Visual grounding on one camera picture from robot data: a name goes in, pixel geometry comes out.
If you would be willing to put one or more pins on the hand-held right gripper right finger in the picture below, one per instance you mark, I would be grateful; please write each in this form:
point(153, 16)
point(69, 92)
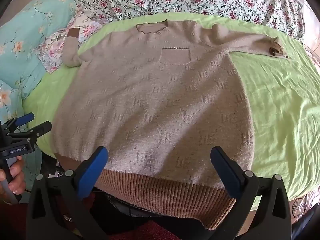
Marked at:
point(226, 172)

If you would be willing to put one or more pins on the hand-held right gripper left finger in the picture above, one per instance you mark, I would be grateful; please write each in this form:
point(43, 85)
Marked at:
point(92, 172)

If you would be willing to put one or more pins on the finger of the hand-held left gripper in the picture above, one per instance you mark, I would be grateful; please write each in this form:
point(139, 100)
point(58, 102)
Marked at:
point(25, 119)
point(40, 128)

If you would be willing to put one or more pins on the beige knit sweater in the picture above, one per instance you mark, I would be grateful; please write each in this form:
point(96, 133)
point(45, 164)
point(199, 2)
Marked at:
point(155, 110)

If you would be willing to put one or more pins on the person's left hand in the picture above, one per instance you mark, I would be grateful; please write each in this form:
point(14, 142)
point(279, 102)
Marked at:
point(15, 180)

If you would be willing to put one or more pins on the pastel floral pillow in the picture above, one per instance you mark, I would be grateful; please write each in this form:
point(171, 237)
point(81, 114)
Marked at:
point(50, 48)

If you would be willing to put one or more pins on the turquoise floral pillow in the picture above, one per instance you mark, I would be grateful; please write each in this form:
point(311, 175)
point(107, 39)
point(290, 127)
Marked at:
point(25, 42)

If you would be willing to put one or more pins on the white printed cloth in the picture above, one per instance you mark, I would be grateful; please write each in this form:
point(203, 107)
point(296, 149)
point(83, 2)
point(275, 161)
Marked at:
point(300, 205)

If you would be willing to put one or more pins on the dark red cloth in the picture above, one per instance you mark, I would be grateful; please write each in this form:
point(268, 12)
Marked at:
point(160, 231)

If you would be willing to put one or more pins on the light green bed sheet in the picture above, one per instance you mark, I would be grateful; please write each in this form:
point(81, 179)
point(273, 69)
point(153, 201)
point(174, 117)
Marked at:
point(275, 92)

